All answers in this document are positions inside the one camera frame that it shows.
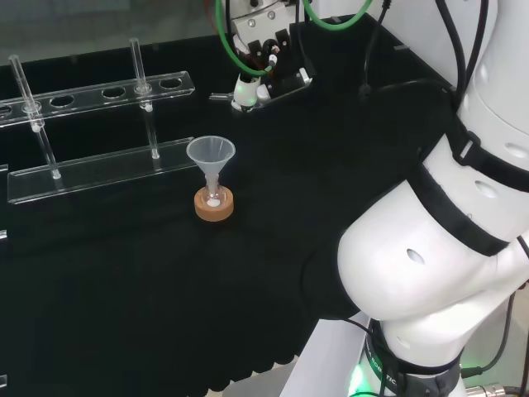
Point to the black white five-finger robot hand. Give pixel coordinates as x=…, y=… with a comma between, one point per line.
x=285, y=76

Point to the translucent plastic funnel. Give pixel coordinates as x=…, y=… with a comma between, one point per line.
x=211, y=151

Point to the clear acrylic funnel stand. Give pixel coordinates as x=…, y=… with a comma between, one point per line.
x=103, y=171

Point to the small round-bottom glass flask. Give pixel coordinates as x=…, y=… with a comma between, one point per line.
x=213, y=198

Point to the black bench cloth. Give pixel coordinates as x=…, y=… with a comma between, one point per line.
x=165, y=289

